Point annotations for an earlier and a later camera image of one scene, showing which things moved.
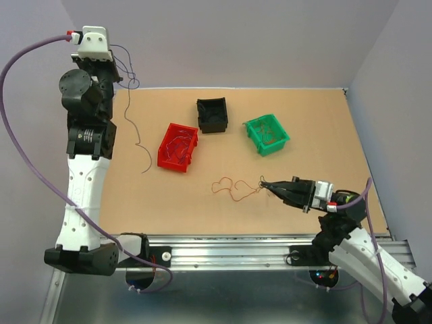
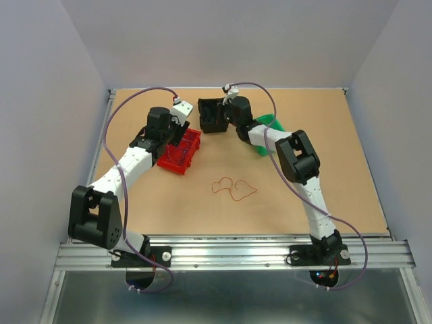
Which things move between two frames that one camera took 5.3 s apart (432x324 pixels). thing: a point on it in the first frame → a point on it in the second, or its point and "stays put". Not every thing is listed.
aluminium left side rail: (48, 310) stays put
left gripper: (111, 65) → (180, 131)
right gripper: (298, 192) → (228, 104)
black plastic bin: (212, 115) stays put
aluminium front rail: (246, 252) stays put
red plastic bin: (177, 147) stays put
